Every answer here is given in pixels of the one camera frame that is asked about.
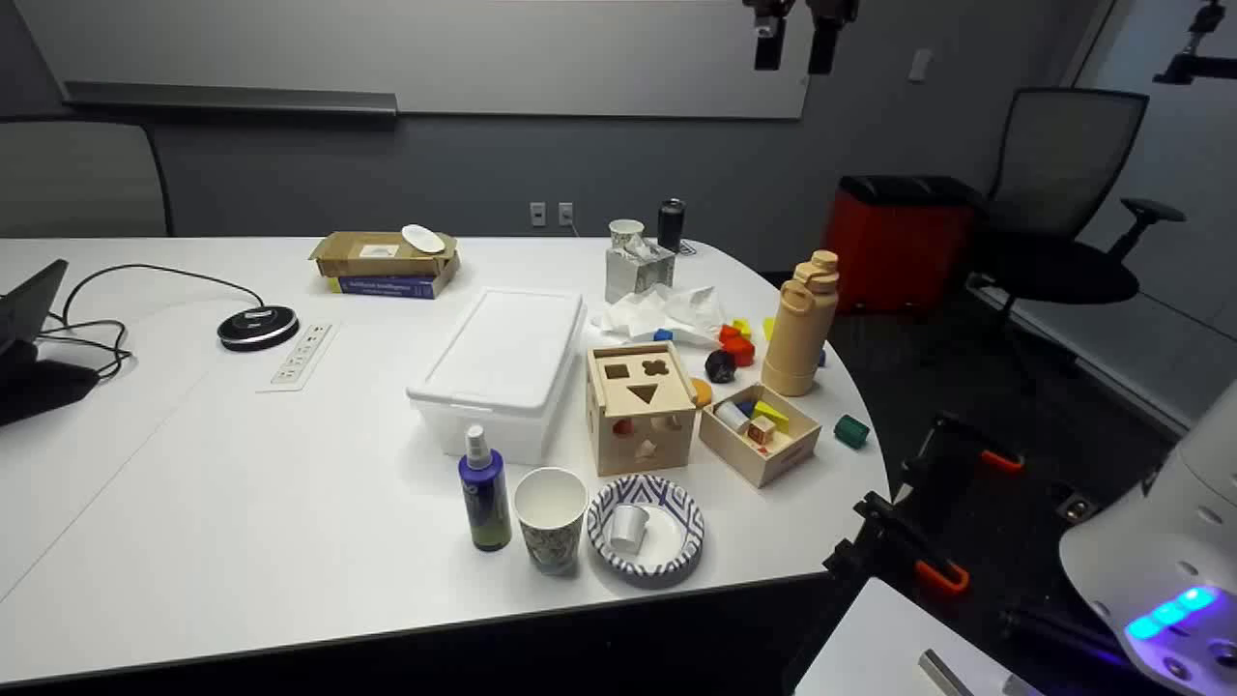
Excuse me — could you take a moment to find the peach bottle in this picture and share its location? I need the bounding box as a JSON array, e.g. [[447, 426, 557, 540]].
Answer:
[[757, 247, 844, 400]]

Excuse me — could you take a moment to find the grey marble tissue box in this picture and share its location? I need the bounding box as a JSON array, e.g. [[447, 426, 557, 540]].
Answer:
[[602, 241, 677, 304]]

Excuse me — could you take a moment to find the wooden shape sorter box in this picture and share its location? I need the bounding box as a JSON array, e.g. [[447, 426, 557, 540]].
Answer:
[[579, 338, 699, 478]]

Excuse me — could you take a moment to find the white plastic storage box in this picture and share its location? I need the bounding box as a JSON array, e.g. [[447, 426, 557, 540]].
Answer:
[[408, 286, 593, 467]]

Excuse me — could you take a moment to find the tan cardboard box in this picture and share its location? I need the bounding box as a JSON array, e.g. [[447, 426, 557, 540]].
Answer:
[[311, 229, 463, 283]]

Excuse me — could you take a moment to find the purple spray bottle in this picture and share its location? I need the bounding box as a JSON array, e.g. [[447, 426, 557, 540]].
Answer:
[[458, 421, 513, 556]]

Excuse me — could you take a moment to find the black tumbler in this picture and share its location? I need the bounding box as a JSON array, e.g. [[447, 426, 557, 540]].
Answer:
[[652, 192, 688, 256]]

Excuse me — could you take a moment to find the red bin with black lid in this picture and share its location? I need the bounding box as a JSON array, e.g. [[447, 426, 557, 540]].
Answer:
[[825, 173, 982, 315]]

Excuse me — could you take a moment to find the black mesh office chair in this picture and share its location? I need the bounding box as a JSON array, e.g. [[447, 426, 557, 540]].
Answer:
[[962, 86, 1187, 391]]

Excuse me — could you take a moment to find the crumpled white tissue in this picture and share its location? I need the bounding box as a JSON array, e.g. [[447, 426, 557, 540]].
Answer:
[[589, 278, 723, 353]]

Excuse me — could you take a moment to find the whiteboard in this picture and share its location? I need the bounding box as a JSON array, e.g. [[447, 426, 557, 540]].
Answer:
[[11, 0, 815, 123]]

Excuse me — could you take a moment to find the green block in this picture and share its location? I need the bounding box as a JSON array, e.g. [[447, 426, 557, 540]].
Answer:
[[833, 409, 875, 451]]

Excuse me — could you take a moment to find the white oval object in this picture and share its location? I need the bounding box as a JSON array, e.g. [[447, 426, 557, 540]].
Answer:
[[400, 221, 447, 257]]

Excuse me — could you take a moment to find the wooden block tray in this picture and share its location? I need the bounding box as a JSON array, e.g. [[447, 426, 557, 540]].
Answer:
[[697, 377, 825, 492]]

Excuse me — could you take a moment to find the blue book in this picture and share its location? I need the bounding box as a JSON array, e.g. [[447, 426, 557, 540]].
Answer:
[[338, 270, 440, 302]]

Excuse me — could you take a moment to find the small white cup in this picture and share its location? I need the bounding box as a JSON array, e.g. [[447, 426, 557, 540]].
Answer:
[[606, 500, 652, 556]]

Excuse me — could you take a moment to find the white table power strip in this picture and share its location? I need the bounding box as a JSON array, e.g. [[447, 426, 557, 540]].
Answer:
[[257, 319, 338, 396]]

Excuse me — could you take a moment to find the black round puck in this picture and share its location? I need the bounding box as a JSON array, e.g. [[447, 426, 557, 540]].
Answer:
[[213, 302, 303, 353]]

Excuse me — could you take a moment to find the white sheet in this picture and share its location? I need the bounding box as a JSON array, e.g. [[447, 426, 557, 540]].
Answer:
[[793, 572, 1035, 696]]

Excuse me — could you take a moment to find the small grey object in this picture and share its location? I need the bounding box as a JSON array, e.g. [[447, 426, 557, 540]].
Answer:
[[915, 645, 982, 696]]

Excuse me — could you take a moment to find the grey conference chair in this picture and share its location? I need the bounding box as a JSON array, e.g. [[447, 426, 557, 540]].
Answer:
[[0, 114, 172, 241]]

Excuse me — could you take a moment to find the black laptop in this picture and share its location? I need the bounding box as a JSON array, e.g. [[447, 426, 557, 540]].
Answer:
[[0, 256, 105, 430]]

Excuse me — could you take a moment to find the black camera on stand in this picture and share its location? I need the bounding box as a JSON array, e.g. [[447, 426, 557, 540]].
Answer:
[[1152, 0, 1237, 87]]

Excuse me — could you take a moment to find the black clamp orange handle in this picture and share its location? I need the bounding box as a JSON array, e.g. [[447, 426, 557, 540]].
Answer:
[[825, 485, 978, 604], [915, 409, 1034, 503]]

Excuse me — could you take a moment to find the black cable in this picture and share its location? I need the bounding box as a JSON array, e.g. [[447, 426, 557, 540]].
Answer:
[[44, 257, 271, 377]]

